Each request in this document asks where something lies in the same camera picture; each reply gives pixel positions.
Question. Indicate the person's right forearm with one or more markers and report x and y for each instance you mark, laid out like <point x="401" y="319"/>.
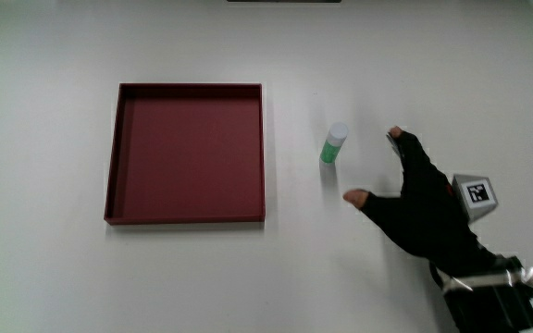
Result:
<point x="493" y="305"/>

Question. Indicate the green white glue stick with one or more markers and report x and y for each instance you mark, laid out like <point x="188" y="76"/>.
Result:
<point x="332" y="145"/>

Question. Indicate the dark red square tray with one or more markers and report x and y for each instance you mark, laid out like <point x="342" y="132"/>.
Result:
<point x="192" y="157"/>

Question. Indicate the person's right hand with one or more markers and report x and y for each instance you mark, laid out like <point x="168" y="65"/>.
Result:
<point x="426" y="213"/>

